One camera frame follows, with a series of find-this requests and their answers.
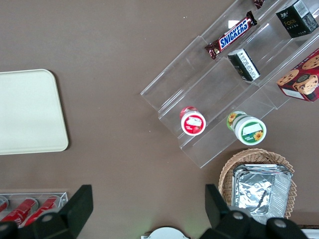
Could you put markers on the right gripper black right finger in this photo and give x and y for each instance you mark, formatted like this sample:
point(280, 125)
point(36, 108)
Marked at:
point(219, 214)

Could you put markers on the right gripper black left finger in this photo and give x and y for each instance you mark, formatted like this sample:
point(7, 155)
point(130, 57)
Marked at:
point(74, 209)

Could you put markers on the light tan wicker basket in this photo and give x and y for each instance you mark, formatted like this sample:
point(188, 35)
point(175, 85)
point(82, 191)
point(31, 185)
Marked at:
point(254, 156)

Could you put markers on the cream rectangular plastic tray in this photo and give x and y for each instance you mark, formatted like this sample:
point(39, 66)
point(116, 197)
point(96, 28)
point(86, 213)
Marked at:
point(27, 112)

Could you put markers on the clear acrylic can holder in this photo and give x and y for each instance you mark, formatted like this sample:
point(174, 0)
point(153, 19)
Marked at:
point(62, 196)

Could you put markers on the red cola can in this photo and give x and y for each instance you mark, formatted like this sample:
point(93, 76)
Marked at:
point(21, 209)
point(3, 205)
point(43, 207)

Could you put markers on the stack of aluminium foil trays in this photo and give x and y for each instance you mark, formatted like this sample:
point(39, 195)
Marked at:
point(259, 191)

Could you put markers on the white round disc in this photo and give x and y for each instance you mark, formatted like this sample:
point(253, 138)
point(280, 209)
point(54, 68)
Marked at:
point(165, 234)

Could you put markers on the green sunflower yogurt cup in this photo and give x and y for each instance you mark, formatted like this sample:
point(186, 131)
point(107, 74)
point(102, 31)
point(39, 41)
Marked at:
point(250, 130)

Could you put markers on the red strawberry yogurt cup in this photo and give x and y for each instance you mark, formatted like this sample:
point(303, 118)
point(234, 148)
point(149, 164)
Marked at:
point(193, 123)

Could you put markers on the clear acrylic stepped display shelf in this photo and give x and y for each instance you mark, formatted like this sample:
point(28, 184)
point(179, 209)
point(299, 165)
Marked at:
point(199, 82)

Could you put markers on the small black white box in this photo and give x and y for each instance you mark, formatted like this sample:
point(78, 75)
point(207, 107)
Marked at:
point(244, 65)

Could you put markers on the red chocolate chip cookie box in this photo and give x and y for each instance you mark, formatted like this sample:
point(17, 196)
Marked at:
point(302, 79)

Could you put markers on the Snickers chocolate bar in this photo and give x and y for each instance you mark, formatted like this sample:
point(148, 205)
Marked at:
point(233, 35)

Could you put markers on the dark green box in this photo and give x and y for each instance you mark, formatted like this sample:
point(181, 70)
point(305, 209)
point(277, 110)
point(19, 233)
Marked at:
point(295, 21)

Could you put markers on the brown wrapped candy bar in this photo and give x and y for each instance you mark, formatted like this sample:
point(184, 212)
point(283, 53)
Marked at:
point(258, 3)

